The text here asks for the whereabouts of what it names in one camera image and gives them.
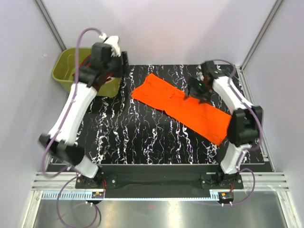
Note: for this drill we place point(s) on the dark red t shirt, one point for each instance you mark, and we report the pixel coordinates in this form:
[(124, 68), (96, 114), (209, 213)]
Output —
[(85, 62)]

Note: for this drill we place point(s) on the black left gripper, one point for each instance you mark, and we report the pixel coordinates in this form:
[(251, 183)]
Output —
[(123, 61)]

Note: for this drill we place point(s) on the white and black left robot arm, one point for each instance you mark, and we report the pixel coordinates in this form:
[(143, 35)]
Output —
[(106, 60)]

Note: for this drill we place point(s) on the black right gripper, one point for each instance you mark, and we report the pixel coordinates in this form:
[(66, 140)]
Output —
[(193, 82)]

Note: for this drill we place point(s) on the green plastic bin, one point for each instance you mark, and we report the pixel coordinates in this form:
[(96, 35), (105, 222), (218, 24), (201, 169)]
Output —
[(64, 70)]

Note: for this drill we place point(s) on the orange t shirt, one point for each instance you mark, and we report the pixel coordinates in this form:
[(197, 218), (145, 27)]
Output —
[(206, 120)]

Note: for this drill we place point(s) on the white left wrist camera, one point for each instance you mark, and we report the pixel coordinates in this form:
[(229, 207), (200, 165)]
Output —
[(113, 41)]

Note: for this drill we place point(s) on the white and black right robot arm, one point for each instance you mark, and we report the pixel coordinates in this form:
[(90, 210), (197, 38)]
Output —
[(245, 126)]

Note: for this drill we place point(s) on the aluminium frame rail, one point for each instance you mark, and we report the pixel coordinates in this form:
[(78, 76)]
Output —
[(50, 24)]

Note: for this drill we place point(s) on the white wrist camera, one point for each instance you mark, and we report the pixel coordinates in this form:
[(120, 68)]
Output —
[(113, 41), (201, 76)]

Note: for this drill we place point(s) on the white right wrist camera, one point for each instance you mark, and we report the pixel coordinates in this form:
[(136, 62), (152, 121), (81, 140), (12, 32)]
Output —
[(201, 76)]

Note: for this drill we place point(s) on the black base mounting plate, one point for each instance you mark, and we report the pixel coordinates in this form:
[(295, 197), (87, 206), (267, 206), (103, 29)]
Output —
[(161, 181)]

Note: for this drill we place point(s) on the black marbled table mat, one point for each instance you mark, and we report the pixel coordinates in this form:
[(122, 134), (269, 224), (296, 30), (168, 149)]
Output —
[(122, 130)]

